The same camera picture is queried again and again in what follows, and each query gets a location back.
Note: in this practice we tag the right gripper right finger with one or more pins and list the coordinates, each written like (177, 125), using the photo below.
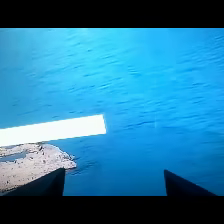
(180, 186)

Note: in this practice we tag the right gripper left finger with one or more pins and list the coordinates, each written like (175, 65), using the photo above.
(50, 185)

